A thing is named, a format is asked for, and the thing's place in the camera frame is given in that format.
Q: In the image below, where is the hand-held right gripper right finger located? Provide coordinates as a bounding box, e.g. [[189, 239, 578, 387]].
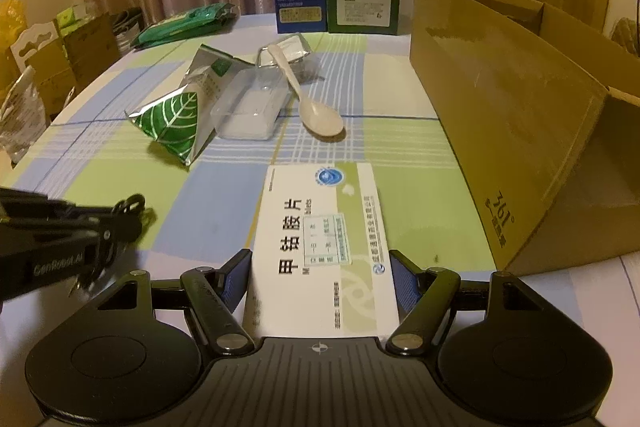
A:
[[385, 248, 546, 356]]

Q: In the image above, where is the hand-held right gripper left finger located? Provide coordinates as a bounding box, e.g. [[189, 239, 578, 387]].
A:
[[94, 248, 256, 356]]

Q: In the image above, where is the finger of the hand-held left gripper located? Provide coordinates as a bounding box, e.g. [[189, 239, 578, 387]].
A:
[[0, 187, 77, 219], [0, 213, 107, 241]]

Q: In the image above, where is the long white medicine box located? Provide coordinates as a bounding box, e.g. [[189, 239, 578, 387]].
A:
[[242, 163, 401, 339]]

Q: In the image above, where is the silver green leaf pouch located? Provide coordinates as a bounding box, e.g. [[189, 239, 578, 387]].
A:
[[125, 44, 251, 168]]

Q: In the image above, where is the clear plastic box white insert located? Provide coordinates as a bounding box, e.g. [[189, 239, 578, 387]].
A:
[[210, 69, 292, 141]]

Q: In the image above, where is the white plastic spoon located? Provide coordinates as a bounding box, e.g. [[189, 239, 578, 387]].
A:
[[266, 44, 345, 138]]

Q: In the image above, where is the brown cardboard box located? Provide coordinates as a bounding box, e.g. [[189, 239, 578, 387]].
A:
[[410, 0, 640, 278]]

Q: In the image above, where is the checked cloth desktop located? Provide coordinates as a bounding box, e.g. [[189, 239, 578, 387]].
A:
[[0, 12, 640, 358]]

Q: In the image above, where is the yellow plastic bag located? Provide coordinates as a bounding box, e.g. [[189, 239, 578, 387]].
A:
[[0, 0, 26, 52]]

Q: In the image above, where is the black and white bag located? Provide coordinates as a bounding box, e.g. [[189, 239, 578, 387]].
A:
[[112, 8, 146, 52]]

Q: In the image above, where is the green wet wipes pack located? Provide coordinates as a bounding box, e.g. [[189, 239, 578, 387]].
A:
[[130, 3, 240, 48]]

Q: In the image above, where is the shiny silver foil packet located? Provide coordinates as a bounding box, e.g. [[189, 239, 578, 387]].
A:
[[256, 33, 317, 82]]

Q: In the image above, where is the cardboard box white handle flap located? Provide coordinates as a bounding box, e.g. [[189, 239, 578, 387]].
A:
[[10, 19, 77, 108]]

